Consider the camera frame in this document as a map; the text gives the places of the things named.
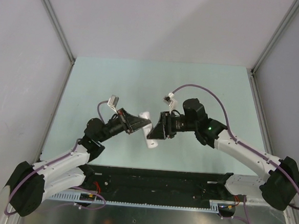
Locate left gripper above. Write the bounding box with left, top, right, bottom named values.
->
left=97, top=106, right=151, bottom=146

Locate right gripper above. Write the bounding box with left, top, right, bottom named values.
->
left=147, top=110, right=198, bottom=143

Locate white remote control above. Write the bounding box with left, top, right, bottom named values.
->
left=138, top=111, right=158, bottom=149

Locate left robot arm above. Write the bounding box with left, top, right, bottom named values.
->
left=7, top=108, right=151, bottom=217

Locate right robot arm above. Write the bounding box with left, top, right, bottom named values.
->
left=147, top=98, right=299, bottom=211

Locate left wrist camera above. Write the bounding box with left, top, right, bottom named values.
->
left=107, top=95, right=119, bottom=108

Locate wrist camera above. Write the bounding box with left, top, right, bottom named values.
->
left=107, top=95, right=119, bottom=108
left=163, top=92, right=178, bottom=114

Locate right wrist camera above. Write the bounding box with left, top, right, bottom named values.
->
left=163, top=92, right=178, bottom=114

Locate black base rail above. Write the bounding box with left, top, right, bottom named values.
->
left=80, top=165, right=244, bottom=208

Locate white cable duct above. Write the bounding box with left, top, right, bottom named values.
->
left=47, top=190, right=237, bottom=213

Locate left aluminium frame post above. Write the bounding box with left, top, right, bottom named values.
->
left=27, top=0, right=80, bottom=65

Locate aluminium frame post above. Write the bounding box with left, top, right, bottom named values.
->
left=27, top=0, right=80, bottom=65
left=251, top=0, right=299, bottom=77

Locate right aluminium frame post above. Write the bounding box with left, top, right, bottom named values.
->
left=251, top=0, right=299, bottom=77

